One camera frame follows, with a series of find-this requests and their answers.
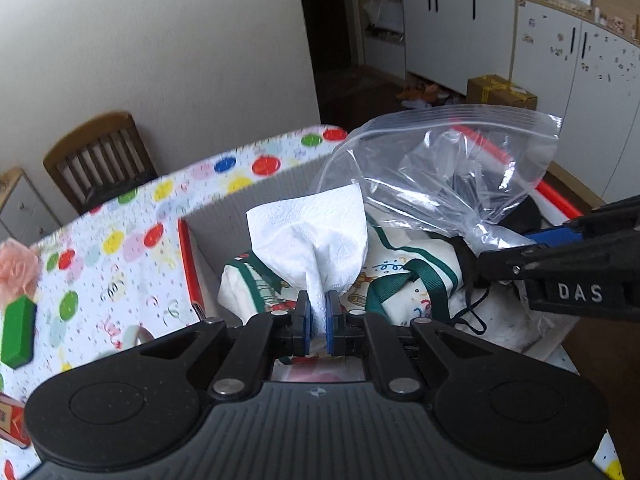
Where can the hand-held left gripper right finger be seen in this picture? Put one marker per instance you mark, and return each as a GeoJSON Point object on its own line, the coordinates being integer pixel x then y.
{"type": "Point", "coordinates": [330, 321]}

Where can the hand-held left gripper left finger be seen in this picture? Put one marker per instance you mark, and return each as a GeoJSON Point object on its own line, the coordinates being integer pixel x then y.
{"type": "Point", "coordinates": [308, 321]}

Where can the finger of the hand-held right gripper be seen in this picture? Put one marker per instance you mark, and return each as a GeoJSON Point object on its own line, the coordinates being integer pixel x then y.
{"type": "Point", "coordinates": [550, 260]}
{"type": "Point", "coordinates": [555, 235]}

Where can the white paper tissue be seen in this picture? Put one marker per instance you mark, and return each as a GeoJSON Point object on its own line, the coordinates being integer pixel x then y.
{"type": "Point", "coordinates": [310, 240]}

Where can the white printed tote bag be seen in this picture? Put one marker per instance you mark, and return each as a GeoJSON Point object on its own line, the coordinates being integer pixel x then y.
{"type": "Point", "coordinates": [400, 270]}

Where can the white box with red rim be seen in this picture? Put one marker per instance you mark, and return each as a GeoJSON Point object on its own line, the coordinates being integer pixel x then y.
{"type": "Point", "coordinates": [220, 240]}

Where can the clear plastic zip bag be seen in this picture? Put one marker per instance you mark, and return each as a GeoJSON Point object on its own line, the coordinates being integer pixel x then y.
{"type": "Point", "coordinates": [450, 170]}

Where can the tall white cabinet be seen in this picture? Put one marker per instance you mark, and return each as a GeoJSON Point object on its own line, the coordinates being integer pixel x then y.
{"type": "Point", "coordinates": [590, 100]}

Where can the yellow cardboard box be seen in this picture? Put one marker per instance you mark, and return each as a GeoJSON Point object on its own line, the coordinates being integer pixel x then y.
{"type": "Point", "coordinates": [500, 91]}

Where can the pile of slippers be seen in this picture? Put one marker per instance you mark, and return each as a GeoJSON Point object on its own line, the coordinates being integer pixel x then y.
{"type": "Point", "coordinates": [422, 94]}

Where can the white base cabinet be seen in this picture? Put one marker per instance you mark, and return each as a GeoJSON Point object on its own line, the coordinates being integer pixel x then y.
{"type": "Point", "coordinates": [460, 35]}

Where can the wooden chair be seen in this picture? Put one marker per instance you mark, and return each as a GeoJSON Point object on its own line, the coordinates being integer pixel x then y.
{"type": "Point", "coordinates": [95, 155]}

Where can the white shopping bag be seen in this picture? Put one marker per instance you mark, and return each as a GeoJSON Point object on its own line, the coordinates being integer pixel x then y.
{"type": "Point", "coordinates": [382, 12]}

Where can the green packet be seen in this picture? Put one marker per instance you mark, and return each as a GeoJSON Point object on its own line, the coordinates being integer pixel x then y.
{"type": "Point", "coordinates": [17, 330]}

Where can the pink fabric flower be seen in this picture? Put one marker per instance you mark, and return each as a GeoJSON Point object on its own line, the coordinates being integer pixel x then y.
{"type": "Point", "coordinates": [17, 272]}

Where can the white wooden sideboard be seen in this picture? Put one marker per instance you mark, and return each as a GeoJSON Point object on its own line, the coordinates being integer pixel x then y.
{"type": "Point", "coordinates": [25, 210]}

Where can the dark door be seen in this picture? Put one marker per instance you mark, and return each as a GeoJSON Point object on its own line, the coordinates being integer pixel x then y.
{"type": "Point", "coordinates": [330, 15]}

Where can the red packet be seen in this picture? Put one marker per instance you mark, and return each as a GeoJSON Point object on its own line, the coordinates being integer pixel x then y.
{"type": "Point", "coordinates": [12, 417]}

